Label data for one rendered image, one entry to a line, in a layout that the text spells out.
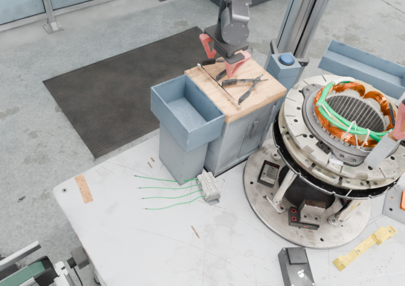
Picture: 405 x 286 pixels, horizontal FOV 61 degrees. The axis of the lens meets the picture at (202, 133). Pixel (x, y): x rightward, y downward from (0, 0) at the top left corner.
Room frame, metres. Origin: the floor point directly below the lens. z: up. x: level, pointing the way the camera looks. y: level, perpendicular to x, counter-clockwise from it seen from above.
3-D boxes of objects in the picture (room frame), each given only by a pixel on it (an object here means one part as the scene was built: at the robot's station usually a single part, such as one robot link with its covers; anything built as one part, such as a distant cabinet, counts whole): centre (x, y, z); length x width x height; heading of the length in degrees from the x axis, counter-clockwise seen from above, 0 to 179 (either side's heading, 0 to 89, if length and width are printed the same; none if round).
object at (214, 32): (0.72, -0.02, 1.20); 0.10 x 0.07 x 0.07; 44
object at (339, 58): (0.89, -0.44, 0.92); 0.25 x 0.11 x 0.28; 70
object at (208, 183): (0.53, -0.04, 0.80); 0.10 x 0.05 x 0.04; 30
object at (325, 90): (0.63, -0.27, 1.15); 0.15 x 0.04 x 0.02; 138
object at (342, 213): (0.50, -0.42, 0.91); 0.02 x 0.02 x 0.21
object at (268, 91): (0.70, -0.06, 1.05); 0.20 x 0.19 x 0.02; 134
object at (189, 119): (0.59, 0.05, 0.92); 0.17 x 0.11 x 0.28; 44
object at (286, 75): (0.87, -0.21, 0.91); 0.07 x 0.07 x 0.25; 26
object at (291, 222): (0.48, -0.32, 0.81); 0.08 x 0.05 x 0.02; 90
